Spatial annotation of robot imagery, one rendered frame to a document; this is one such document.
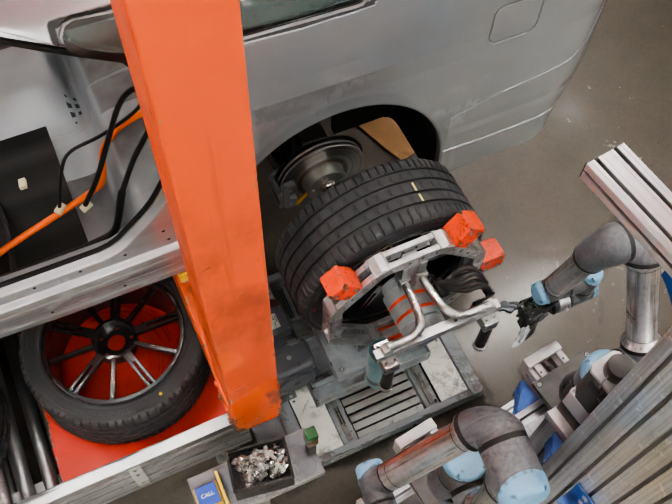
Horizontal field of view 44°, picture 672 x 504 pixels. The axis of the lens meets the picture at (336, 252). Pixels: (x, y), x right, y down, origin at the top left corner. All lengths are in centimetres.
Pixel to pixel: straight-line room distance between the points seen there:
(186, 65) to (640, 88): 351
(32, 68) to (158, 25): 202
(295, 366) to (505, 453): 131
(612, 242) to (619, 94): 230
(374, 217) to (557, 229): 164
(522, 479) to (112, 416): 154
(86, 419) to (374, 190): 125
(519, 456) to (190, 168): 94
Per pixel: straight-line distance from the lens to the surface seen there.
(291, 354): 305
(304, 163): 277
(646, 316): 246
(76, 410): 297
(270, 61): 218
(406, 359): 334
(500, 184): 399
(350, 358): 324
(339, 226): 244
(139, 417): 293
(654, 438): 170
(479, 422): 191
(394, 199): 246
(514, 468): 187
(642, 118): 444
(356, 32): 224
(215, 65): 130
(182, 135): 139
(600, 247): 227
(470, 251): 258
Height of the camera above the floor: 322
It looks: 61 degrees down
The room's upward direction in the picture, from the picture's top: 3 degrees clockwise
